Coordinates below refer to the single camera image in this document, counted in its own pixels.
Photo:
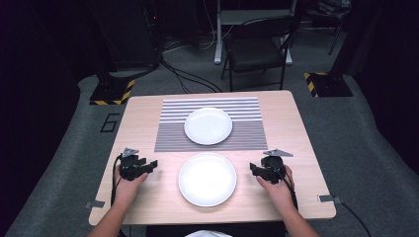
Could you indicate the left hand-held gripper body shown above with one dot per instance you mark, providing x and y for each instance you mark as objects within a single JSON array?
[{"x": 130, "y": 164}]

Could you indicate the person's left hand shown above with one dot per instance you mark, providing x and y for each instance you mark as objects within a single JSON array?
[{"x": 126, "y": 191}]

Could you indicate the white round plate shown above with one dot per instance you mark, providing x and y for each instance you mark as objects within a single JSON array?
[
  {"x": 207, "y": 179},
  {"x": 208, "y": 126}
]

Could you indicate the white desk frame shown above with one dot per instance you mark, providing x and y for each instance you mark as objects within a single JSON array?
[{"x": 219, "y": 42}]

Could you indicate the black folding chair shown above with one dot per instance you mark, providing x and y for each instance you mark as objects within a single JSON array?
[{"x": 253, "y": 52}]

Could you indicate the grey striped placemat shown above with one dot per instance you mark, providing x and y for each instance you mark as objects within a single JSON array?
[{"x": 171, "y": 138}]

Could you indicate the person's right hand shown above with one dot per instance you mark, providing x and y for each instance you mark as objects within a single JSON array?
[{"x": 279, "y": 194}]

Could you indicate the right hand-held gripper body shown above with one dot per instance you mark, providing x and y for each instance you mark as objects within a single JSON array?
[{"x": 274, "y": 166}]

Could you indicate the dark chair with clutter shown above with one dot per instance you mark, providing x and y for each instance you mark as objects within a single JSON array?
[{"x": 331, "y": 15}]

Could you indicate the black stand base striped tape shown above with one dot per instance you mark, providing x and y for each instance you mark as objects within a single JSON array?
[
  {"x": 112, "y": 92},
  {"x": 329, "y": 85}
]

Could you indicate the person's white clothing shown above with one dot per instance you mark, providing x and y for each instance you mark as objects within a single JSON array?
[{"x": 207, "y": 234}]

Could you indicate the grey tape piece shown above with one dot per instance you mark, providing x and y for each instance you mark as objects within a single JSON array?
[
  {"x": 326, "y": 198},
  {"x": 95, "y": 204}
]

